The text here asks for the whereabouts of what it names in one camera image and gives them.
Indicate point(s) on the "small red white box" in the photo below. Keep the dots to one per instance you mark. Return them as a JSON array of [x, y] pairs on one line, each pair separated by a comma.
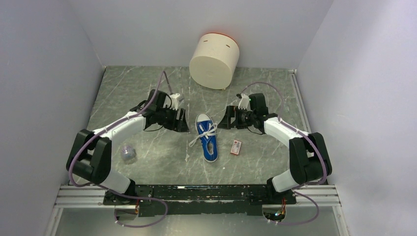
[[236, 146]]

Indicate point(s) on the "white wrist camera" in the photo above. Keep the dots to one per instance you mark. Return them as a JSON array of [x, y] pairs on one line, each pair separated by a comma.
[[176, 100], [244, 101]]

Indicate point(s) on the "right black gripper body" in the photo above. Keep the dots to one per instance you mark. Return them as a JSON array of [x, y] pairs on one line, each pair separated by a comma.
[[243, 117]]

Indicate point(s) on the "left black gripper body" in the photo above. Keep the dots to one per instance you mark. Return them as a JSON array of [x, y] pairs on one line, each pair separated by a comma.
[[169, 116]]

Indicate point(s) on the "cream cylindrical container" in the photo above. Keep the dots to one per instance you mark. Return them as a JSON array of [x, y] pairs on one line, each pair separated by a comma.
[[214, 61]]

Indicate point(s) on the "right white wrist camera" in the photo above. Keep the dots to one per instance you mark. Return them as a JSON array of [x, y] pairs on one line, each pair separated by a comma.
[[244, 101]]

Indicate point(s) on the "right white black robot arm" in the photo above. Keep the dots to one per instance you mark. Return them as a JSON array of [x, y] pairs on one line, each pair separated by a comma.
[[308, 156]]

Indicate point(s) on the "blue canvas sneaker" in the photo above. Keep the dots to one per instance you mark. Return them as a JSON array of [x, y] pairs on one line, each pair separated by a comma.
[[209, 144]]

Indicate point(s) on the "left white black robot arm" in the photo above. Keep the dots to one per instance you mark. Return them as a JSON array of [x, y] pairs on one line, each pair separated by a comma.
[[91, 154]]

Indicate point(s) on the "aluminium frame rail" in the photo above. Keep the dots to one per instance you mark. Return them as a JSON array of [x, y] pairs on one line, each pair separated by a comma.
[[164, 157]]

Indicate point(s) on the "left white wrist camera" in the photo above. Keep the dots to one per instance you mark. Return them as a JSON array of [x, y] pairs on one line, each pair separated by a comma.
[[176, 100]]

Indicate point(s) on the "white shoelace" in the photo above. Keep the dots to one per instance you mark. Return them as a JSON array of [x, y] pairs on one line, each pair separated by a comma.
[[212, 127]]

